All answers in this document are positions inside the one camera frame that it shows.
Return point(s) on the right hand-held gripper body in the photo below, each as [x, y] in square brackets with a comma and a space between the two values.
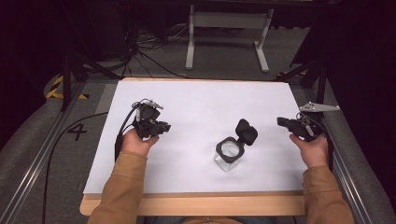
[306, 127]

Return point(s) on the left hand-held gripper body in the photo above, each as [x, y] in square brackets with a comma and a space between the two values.
[146, 119]

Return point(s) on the person's left hand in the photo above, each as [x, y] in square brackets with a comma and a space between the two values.
[137, 144]

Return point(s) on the person's right hand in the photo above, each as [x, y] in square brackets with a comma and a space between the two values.
[313, 154]

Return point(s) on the white table sheet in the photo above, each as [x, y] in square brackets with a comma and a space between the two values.
[199, 105]

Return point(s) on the black tripod stand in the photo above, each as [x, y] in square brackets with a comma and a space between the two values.
[74, 74]
[314, 77]

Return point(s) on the clear jar with black flip lid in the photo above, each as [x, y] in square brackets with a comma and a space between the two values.
[232, 147]

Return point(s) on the yellow black hazard tape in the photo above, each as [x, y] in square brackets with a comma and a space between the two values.
[56, 90]

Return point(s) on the white metal stand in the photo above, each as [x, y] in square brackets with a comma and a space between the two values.
[229, 20]

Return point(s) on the grey metal rail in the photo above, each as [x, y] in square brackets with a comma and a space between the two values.
[345, 174]
[37, 161]

